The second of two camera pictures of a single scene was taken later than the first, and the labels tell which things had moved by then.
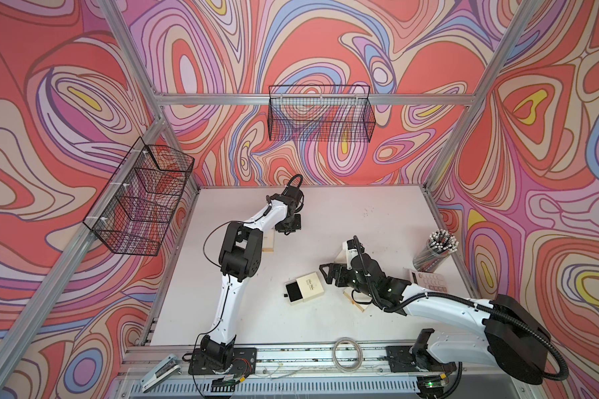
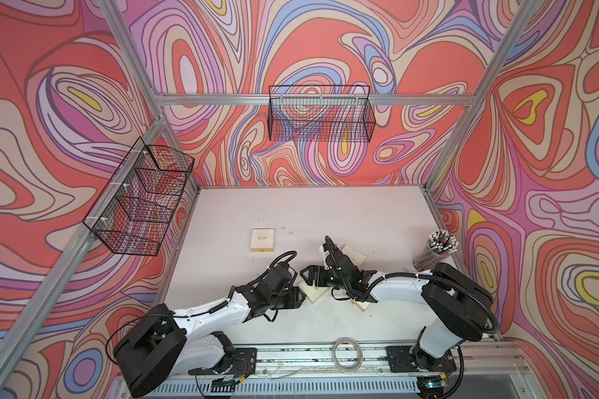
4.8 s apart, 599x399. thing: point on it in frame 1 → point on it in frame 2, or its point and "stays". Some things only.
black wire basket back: x=319 y=113 stays
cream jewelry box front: x=360 y=300 stays
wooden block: x=268 y=243 stays
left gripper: x=297 y=226 → x=295 y=298
